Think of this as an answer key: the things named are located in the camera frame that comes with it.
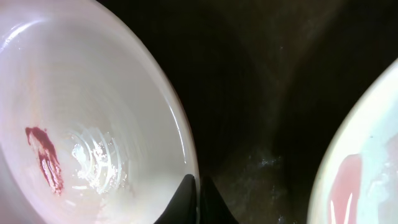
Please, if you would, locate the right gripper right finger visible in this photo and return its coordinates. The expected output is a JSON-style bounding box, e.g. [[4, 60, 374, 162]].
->
[[200, 177, 239, 224]]

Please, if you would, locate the pale green plate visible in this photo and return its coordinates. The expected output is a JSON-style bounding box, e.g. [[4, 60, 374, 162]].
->
[[307, 62, 397, 224]]

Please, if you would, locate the pinkish white plate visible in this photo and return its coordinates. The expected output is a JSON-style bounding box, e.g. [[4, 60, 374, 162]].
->
[[1, 1, 200, 223]]

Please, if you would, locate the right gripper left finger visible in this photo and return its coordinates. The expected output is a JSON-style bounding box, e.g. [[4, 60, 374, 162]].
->
[[154, 174, 197, 224]]

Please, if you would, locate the large brown serving tray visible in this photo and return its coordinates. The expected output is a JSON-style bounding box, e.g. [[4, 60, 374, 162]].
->
[[103, 0, 397, 223]]

